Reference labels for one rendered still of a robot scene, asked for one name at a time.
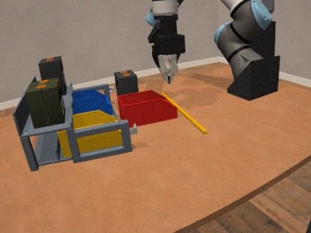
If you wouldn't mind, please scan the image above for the yellow open bin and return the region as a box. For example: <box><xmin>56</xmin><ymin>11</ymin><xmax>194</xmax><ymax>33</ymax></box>
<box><xmin>57</xmin><ymin>110</ymin><xmax>123</xmax><ymax>157</ymax></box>

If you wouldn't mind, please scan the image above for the red bin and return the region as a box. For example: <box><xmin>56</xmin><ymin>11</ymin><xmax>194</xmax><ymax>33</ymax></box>
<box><xmin>117</xmin><ymin>90</ymin><xmax>178</xmax><ymax>128</ymax></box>

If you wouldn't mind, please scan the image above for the blue open bin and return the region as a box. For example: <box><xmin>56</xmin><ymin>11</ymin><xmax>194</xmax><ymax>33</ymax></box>
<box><xmin>73</xmin><ymin>89</ymin><xmax>113</xmax><ymax>115</ymax></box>

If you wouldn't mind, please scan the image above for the yellow bar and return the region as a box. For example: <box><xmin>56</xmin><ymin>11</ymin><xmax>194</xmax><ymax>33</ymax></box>
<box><xmin>160</xmin><ymin>93</ymin><xmax>207</xmax><ymax>134</ymax></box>

